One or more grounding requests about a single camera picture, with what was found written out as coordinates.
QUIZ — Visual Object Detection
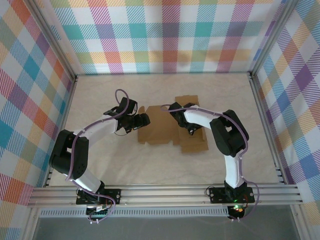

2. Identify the brown cardboard box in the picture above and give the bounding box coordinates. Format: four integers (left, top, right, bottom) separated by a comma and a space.
136, 95, 210, 154

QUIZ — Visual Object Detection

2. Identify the controller board with green light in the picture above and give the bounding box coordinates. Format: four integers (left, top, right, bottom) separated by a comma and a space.
228, 203, 248, 217

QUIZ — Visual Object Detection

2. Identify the controller board with white connector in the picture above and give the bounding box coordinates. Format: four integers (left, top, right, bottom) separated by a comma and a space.
86, 204, 112, 218

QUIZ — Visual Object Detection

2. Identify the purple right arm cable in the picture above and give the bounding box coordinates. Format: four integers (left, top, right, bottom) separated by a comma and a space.
160, 103, 260, 222

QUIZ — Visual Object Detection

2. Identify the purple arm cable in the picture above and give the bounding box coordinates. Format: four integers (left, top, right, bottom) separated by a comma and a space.
65, 88, 137, 225
160, 103, 260, 222

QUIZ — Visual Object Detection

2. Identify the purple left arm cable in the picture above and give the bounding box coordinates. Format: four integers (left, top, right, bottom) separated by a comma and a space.
65, 88, 137, 225

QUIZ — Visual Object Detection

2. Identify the aluminium side rail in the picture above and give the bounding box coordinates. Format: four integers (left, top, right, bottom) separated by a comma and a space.
248, 72, 286, 185
42, 76, 79, 188

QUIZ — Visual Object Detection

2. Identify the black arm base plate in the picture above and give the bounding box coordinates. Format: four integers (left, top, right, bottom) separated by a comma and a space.
76, 188, 122, 206
208, 186, 256, 204

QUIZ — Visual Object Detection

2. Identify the aluminium mounting rail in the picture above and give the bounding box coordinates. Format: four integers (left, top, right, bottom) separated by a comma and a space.
27, 183, 302, 208

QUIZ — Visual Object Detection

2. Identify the grey slotted cable duct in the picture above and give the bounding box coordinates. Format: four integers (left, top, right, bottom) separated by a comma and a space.
39, 208, 230, 218

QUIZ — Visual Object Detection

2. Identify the aluminium frame post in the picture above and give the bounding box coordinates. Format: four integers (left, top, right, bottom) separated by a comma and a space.
26, 0, 78, 82
249, 0, 300, 78

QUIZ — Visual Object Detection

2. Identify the aluminium frame leg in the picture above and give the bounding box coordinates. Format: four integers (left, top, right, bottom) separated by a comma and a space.
21, 207, 41, 240
291, 204, 313, 240

